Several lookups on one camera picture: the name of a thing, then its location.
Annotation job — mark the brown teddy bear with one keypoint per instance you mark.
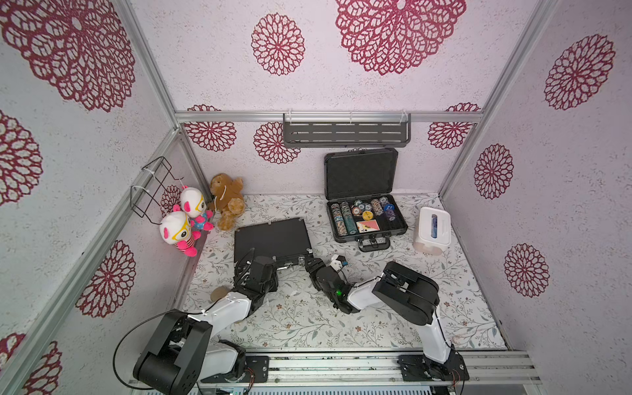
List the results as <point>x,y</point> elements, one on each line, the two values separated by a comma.
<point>228,201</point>

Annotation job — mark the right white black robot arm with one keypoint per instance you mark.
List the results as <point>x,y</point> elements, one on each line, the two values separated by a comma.
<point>415,297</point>

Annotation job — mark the white pink plush doll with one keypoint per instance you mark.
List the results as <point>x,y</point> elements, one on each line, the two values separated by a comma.
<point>176,230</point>
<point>193,203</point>

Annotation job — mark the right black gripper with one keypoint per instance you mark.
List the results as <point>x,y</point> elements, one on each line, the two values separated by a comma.
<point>313,267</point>

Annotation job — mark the black wire basket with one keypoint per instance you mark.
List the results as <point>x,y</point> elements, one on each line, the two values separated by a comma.
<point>142,197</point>

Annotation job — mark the lower white pink plush doll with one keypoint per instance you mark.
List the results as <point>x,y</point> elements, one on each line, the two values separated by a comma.
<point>176,230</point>

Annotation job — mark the upper white pink plush doll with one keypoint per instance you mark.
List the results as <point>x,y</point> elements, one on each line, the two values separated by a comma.
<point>193,203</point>

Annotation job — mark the white tissue box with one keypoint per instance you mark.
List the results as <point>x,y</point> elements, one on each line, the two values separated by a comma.
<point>433,231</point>

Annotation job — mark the black textured poker case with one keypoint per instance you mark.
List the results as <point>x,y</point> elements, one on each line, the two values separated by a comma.
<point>286,242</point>

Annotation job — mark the grey wall shelf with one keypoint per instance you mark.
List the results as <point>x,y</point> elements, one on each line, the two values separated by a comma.
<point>344,134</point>

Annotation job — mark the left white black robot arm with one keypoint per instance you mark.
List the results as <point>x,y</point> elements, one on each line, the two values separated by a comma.
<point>180,353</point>

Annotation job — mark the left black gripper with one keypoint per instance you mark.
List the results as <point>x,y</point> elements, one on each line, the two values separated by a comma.
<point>275,286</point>

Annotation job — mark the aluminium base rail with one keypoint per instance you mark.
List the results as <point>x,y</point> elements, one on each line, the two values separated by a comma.
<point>389,368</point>

